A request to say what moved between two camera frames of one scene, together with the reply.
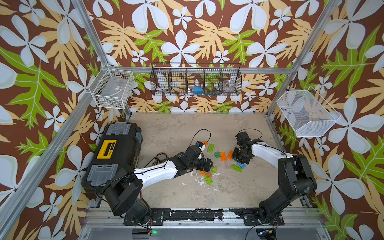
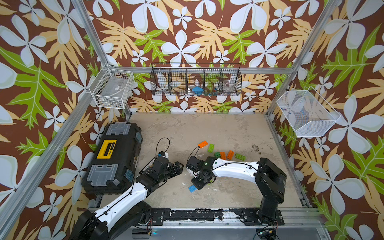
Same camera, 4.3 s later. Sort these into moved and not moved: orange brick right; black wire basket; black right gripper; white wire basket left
Moved: black right gripper
Not moved: orange brick right; black wire basket; white wire basket left
